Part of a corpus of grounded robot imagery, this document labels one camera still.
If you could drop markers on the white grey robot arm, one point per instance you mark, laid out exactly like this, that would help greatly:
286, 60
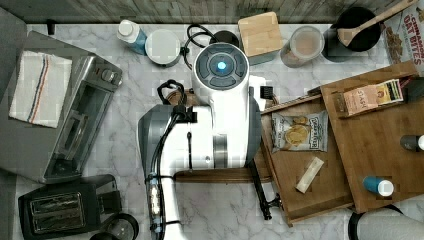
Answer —
222, 131

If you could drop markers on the wrapped butter stick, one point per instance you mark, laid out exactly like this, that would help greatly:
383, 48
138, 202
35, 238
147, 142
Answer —
309, 175

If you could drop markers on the wooden serving tray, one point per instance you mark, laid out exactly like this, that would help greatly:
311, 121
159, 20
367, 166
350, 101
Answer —
231, 175

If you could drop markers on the dark grey cup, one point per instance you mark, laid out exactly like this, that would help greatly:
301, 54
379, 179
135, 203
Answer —
225, 36

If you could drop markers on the white lidded mug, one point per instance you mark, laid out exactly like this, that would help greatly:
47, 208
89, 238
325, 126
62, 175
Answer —
164, 48

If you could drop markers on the teal canister wooden lid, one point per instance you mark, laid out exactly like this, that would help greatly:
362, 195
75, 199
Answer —
261, 37

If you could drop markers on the chips snack bag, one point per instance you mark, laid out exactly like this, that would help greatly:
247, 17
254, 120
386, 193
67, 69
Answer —
300, 133

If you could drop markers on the blue bottle white lid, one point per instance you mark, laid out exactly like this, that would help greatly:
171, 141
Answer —
132, 35

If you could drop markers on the clear jar with lid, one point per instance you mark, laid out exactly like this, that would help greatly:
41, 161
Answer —
305, 44

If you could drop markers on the black round glass lid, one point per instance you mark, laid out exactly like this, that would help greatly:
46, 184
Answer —
121, 227

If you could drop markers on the black utensil holder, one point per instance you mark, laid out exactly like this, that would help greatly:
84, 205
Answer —
353, 17

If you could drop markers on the Stash tea box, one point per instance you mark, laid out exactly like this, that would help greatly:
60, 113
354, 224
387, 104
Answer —
371, 97

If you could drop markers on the wooden spoon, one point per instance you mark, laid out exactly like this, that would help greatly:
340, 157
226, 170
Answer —
346, 36

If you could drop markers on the wooden shelf organizer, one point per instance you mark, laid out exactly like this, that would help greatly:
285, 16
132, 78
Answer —
369, 144

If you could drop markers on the silver toaster oven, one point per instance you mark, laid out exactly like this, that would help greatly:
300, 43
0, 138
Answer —
53, 155

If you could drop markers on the black two-slot toaster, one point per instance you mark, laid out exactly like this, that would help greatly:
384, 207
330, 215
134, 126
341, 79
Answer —
71, 208

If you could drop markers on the striped white dish towel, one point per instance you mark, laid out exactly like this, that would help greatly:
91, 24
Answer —
41, 87

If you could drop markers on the blue bottle white cap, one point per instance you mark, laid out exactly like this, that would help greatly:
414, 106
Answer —
378, 186

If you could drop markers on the dark bottle white cap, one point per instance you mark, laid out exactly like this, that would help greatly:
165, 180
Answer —
412, 142

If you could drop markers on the cinnamon oat bites cereal box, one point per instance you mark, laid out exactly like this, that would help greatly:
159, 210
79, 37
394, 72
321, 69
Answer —
404, 36

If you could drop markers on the wooden drawer with black handle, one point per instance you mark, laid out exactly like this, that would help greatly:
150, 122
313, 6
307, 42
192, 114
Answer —
328, 191

